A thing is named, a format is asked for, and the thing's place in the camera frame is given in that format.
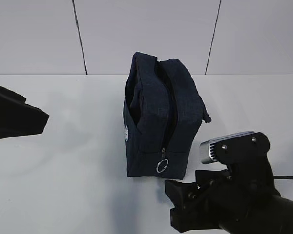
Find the dark navy fabric lunch bag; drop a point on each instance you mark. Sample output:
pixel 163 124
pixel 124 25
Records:
pixel 162 114

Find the silver wrist camera on right arm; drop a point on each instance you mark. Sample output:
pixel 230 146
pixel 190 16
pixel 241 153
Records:
pixel 244 154

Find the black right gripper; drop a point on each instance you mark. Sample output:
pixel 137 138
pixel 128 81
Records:
pixel 206 203

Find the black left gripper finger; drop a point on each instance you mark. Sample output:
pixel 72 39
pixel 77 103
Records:
pixel 18 118

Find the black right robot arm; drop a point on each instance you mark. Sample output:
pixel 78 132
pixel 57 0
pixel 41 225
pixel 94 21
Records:
pixel 267 213

